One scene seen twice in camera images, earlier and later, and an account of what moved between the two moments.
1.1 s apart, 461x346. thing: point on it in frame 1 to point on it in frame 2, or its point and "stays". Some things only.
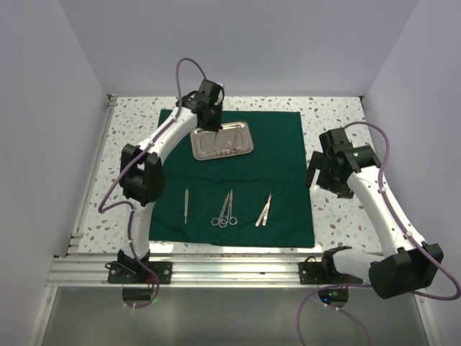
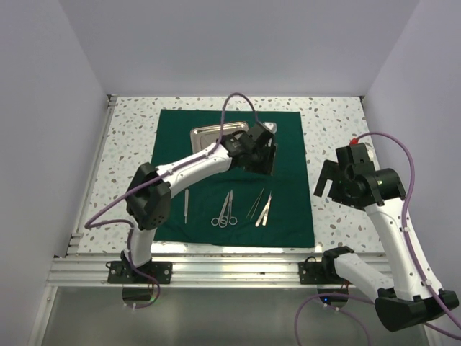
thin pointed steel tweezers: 215,145 to 259,195
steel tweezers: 263,215 stays
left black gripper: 217,125 to 266,167
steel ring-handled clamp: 222,223 stays
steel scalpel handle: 186,205 stays
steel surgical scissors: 233,220 stays
